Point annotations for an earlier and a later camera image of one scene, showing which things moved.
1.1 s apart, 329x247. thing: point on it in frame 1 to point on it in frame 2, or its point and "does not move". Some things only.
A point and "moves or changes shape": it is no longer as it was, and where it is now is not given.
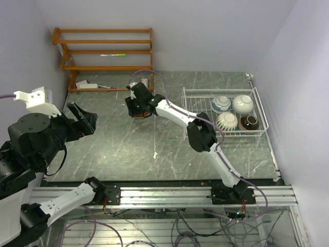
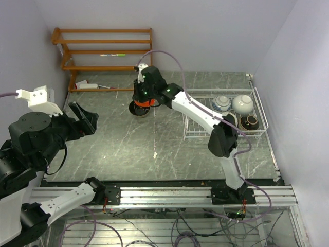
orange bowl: (143, 115) moves or changes shape
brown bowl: (249, 122) does not move
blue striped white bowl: (226, 121) does not move
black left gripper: (78, 128) does not move
